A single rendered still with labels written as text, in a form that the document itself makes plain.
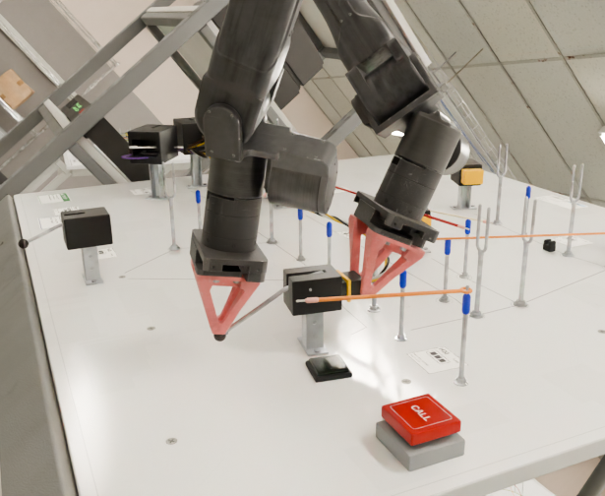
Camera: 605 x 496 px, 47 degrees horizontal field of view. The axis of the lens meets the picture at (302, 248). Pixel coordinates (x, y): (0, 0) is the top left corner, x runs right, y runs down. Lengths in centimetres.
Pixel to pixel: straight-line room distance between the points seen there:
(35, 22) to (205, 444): 767
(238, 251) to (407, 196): 19
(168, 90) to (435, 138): 755
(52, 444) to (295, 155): 34
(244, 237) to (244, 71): 18
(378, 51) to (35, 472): 53
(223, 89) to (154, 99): 759
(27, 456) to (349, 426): 29
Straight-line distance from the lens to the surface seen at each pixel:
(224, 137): 65
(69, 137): 163
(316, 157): 66
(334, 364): 74
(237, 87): 62
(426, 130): 74
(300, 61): 185
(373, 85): 77
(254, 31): 60
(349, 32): 79
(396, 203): 75
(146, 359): 79
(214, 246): 70
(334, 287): 75
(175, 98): 825
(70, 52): 816
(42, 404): 74
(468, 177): 130
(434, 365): 77
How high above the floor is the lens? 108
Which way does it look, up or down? 6 degrees up
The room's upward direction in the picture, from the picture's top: 46 degrees clockwise
